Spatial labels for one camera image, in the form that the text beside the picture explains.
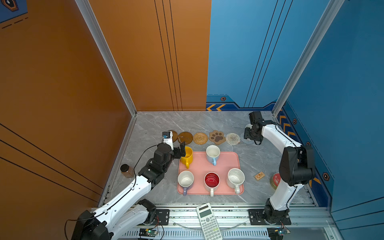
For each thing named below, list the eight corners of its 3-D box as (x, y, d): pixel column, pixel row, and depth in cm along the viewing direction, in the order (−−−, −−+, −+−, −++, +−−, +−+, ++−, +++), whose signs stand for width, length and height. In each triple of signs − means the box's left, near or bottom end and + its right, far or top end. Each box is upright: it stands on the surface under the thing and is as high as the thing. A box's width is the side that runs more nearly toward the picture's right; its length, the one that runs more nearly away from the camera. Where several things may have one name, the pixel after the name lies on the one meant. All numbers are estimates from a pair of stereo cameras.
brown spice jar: (125, 179, 88) (118, 172, 80) (128, 171, 91) (121, 164, 83) (133, 179, 88) (127, 171, 80) (135, 171, 91) (129, 164, 83)
